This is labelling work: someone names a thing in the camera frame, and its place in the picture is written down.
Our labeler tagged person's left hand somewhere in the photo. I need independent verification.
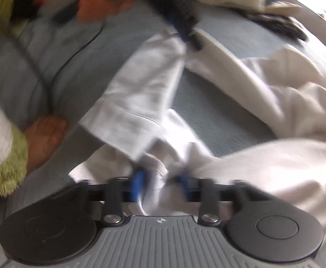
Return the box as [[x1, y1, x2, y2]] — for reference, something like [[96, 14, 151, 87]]
[[78, 0, 133, 24]]

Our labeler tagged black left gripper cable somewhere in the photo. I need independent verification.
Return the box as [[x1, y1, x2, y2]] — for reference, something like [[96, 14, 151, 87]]
[[8, 22, 108, 112]]

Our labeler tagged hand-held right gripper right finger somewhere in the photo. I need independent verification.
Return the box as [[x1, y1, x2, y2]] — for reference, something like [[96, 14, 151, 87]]
[[176, 170, 276, 226]]

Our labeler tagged person's foot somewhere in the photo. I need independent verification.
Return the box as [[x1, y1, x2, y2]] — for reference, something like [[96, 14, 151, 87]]
[[23, 115, 69, 172]]

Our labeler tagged dark patterned cloth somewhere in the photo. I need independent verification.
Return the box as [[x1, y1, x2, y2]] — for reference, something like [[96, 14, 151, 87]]
[[242, 10, 308, 42]]

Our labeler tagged white button shirt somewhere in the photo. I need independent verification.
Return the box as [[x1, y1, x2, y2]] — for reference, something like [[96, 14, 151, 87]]
[[68, 31, 326, 229]]

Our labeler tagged white green fuzzy robe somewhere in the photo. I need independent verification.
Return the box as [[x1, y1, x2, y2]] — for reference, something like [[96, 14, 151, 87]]
[[0, 81, 29, 200]]

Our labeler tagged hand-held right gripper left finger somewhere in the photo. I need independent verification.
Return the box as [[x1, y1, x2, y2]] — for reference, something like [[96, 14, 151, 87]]
[[51, 167, 148, 226]]

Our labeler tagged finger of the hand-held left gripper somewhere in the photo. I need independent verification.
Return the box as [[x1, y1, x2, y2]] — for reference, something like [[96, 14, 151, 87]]
[[159, 0, 205, 52]]

